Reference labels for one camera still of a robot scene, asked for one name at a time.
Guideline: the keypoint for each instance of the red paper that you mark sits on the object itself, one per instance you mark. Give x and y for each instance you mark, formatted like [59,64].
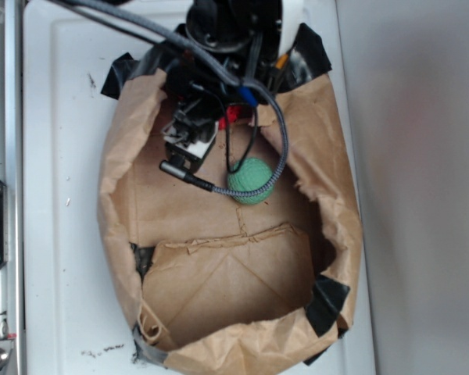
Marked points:
[236,114]

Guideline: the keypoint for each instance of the aluminium frame rail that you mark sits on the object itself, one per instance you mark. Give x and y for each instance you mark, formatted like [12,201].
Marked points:
[13,357]

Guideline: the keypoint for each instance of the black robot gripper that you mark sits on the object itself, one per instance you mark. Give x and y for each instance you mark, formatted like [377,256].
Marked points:
[249,39]

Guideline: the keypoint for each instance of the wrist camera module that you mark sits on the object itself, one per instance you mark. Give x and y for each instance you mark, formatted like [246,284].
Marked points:
[187,146]

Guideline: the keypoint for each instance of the brown paper bag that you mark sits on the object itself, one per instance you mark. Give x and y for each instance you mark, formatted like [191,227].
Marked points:
[212,286]

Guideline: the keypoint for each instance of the white plastic tray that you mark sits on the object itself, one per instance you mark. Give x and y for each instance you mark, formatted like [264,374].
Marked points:
[75,323]

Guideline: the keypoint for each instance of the green dimpled ball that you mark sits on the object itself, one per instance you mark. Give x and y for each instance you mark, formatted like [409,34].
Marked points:
[253,174]

